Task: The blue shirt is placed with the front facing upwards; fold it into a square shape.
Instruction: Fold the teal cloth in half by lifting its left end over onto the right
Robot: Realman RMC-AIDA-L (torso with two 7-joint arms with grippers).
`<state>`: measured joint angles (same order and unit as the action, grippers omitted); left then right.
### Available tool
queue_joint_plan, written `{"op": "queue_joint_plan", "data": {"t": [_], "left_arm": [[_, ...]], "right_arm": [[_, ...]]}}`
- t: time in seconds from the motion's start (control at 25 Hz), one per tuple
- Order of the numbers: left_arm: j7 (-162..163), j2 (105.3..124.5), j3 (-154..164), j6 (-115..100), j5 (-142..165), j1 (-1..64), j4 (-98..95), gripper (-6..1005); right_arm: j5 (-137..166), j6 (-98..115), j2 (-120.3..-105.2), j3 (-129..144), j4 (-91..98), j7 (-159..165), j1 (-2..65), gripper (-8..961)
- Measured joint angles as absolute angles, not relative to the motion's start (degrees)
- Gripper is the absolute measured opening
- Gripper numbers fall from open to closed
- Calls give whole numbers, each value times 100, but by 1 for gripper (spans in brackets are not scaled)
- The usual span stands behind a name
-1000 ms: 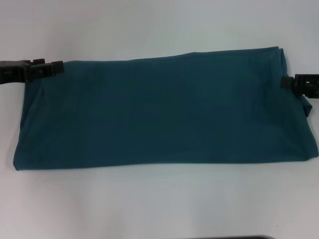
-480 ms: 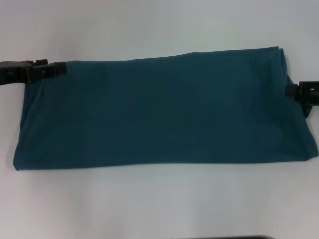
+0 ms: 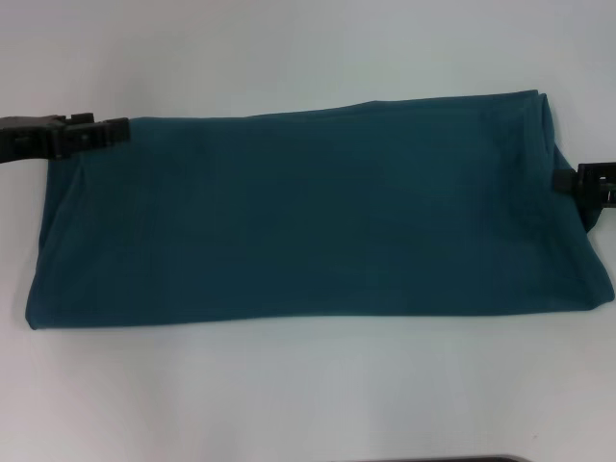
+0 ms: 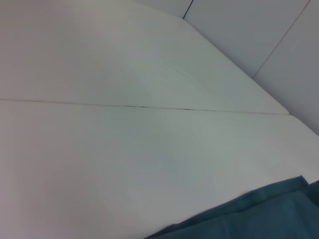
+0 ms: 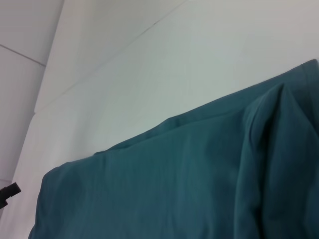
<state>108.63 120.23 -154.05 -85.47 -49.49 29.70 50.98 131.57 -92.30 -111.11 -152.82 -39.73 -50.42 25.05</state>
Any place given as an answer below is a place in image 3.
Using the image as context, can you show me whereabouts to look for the teal t-shirt with FREE print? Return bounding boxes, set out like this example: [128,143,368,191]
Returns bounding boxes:
[24,88,616,333]

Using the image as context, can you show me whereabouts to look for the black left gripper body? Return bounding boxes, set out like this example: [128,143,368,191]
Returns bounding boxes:
[0,113,66,164]

